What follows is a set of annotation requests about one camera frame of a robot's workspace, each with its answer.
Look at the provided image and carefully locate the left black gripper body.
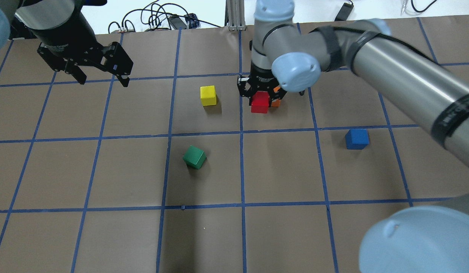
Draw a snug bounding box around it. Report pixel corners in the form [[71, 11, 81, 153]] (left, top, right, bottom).
[[37, 11, 134, 78]]

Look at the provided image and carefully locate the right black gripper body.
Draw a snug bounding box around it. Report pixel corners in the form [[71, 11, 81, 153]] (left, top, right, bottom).
[[237, 64, 287, 101]]

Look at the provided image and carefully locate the red wooden block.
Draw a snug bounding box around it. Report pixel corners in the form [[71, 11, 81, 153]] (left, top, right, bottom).
[[251, 91, 270, 114]]

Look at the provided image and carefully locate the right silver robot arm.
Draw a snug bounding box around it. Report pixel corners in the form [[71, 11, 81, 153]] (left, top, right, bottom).
[[237, 0, 469, 273]]

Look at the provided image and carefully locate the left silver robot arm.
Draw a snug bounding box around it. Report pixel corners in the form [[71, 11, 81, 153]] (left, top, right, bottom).
[[0, 0, 133, 88]]

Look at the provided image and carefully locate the orange wooden block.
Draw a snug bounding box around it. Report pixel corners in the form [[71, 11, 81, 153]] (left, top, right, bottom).
[[270, 86, 281, 108]]

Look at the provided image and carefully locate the yellow wooden block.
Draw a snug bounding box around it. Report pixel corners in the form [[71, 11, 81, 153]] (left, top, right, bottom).
[[200, 85, 217, 107]]

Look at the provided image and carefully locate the green wooden block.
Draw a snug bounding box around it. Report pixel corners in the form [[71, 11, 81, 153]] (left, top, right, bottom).
[[183, 146, 207, 170]]

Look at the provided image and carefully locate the blue wooden block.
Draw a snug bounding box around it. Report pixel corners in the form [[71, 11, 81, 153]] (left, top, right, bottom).
[[345, 129, 370, 150]]

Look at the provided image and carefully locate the black power adapter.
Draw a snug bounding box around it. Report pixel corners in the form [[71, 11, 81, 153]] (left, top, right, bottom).
[[334, 2, 354, 21]]

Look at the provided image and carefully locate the aluminium frame post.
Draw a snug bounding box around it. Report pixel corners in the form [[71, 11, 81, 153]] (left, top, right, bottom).
[[225, 0, 246, 31]]

